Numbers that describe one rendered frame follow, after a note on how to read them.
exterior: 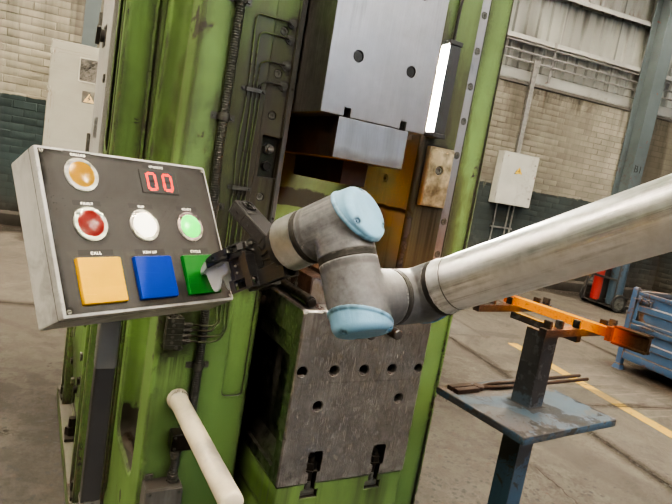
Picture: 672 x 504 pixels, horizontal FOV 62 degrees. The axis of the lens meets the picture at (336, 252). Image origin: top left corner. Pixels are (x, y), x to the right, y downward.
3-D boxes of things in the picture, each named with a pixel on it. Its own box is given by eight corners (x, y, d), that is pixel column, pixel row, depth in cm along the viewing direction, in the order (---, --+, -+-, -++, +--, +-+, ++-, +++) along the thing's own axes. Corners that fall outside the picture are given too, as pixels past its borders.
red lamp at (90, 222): (106, 239, 89) (109, 213, 89) (74, 237, 87) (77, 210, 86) (103, 236, 92) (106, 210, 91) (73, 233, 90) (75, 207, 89)
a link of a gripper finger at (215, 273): (194, 299, 100) (228, 285, 95) (188, 267, 101) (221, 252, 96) (208, 297, 103) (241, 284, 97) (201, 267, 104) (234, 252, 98)
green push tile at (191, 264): (222, 291, 106) (214, 254, 107) (190, 294, 100) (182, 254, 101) (216, 294, 107) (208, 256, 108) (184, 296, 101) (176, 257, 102)
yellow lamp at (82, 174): (96, 190, 91) (99, 164, 90) (65, 186, 88) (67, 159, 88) (94, 188, 93) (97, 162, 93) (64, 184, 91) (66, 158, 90)
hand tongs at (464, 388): (577, 376, 185) (578, 372, 185) (589, 381, 182) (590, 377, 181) (446, 388, 153) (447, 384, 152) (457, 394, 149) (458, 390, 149)
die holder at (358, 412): (403, 470, 152) (434, 314, 146) (275, 488, 133) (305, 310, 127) (314, 386, 200) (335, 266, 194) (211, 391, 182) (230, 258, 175)
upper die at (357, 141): (401, 169, 139) (408, 131, 138) (332, 156, 129) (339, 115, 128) (325, 159, 175) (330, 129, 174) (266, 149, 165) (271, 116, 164)
